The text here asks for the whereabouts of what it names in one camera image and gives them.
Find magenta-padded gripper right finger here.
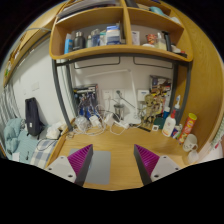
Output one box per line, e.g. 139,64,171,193
133,143,183,186

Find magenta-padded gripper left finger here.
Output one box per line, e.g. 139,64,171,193
44,143,94,187

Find plaid bed sheet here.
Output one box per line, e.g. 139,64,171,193
30,139,59,169

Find clear plastic food container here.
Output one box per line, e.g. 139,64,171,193
187,149,201,165

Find white mug with face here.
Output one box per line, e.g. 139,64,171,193
182,133,199,153

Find white crumpled cloth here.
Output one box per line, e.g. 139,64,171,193
45,123,66,141

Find blue snack packet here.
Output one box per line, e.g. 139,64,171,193
170,124,183,139

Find white lotion pump bottle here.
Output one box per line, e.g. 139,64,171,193
161,109,178,138

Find red chips can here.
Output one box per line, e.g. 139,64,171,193
177,112,198,145

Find beige robot model figure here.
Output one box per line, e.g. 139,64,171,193
139,93,162,130

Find white charger block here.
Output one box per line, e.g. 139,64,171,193
89,114,101,127

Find clear spray bottle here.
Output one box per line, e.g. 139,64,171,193
173,94,183,126

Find dark backpack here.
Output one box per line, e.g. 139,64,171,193
24,97,45,137

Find teal blanket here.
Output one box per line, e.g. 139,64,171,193
3,118,25,156

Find glass jar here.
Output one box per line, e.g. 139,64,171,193
113,103,126,122

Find white desk lamp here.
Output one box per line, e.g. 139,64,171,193
84,68,143,125

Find robot model kit box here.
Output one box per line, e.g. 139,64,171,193
73,83,100,118

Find colourful printed box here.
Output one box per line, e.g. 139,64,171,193
149,75,173,111

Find wooden shelf unit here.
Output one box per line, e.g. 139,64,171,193
49,0,194,63

